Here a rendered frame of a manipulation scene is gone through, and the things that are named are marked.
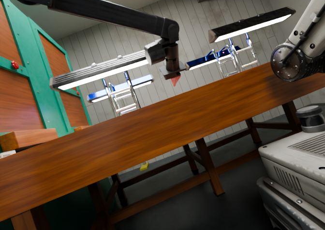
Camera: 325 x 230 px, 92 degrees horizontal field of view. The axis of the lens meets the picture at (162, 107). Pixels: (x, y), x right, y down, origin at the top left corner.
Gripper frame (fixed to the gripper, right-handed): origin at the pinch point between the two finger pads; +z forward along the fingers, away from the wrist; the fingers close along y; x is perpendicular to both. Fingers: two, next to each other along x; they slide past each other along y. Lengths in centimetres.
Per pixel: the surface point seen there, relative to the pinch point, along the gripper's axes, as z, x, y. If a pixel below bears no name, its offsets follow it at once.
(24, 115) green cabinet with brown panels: 8, -22, 75
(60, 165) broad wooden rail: 0, 20, 50
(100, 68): -2.2, -28.9, 30.9
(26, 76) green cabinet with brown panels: 0, -48, 75
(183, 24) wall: 62, -211, -104
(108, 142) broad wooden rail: -0.9, 19.0, 32.9
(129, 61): -2.0, -27.9, 14.7
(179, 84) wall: 129, -141, -62
